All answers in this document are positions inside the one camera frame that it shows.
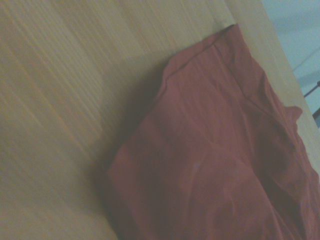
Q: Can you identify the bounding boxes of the rust red shorts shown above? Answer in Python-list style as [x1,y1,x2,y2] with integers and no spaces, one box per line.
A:
[103,23,320,240]

